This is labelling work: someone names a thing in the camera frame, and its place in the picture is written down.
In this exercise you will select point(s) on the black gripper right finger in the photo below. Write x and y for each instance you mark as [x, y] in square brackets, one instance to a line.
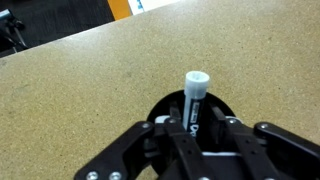
[286, 150]

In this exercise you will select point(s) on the black marker white cap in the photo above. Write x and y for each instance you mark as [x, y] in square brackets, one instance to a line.
[196, 90]

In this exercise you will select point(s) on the black mug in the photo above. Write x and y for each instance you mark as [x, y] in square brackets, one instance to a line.
[216, 100]

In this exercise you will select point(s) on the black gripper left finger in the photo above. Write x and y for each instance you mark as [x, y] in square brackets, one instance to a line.
[180, 143]

